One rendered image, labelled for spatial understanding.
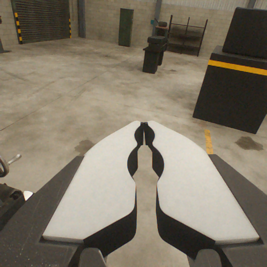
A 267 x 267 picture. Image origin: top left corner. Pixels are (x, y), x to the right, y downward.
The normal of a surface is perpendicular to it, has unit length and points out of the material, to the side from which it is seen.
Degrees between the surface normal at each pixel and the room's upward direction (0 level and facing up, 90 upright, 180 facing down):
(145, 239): 0
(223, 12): 90
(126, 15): 90
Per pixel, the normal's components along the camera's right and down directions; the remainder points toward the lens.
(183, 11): -0.26, 0.48
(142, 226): 0.11, -0.85
